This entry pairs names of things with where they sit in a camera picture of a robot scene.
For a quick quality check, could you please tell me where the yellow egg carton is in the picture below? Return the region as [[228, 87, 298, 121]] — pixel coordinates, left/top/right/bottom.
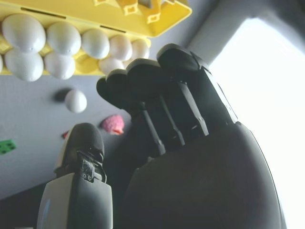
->
[[0, 0, 193, 77]]

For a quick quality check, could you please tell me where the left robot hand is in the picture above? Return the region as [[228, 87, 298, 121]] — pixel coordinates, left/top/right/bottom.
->
[[37, 43, 290, 229]]

